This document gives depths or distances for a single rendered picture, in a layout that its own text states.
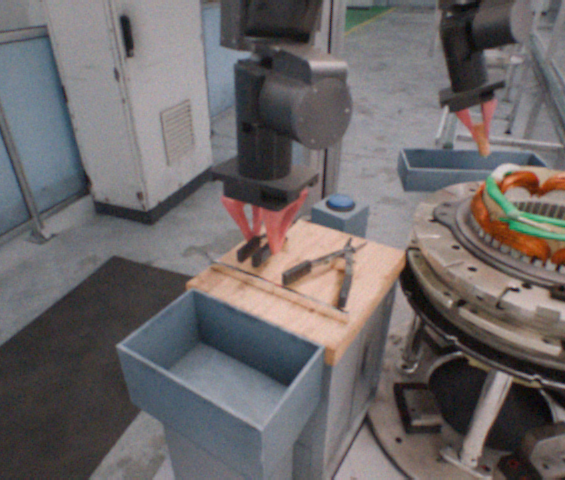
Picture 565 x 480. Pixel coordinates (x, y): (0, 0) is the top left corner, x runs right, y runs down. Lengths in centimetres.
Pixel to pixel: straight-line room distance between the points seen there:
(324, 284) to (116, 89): 218
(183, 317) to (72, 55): 230
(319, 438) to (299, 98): 37
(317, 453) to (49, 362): 160
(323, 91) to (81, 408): 162
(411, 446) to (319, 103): 50
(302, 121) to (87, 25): 228
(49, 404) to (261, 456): 155
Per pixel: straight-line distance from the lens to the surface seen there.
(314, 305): 46
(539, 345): 51
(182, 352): 54
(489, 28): 78
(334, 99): 37
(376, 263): 55
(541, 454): 71
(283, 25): 42
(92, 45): 261
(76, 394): 189
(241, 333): 49
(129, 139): 264
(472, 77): 82
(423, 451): 71
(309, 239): 58
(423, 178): 83
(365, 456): 71
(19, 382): 203
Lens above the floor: 137
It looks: 33 degrees down
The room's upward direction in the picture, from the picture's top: straight up
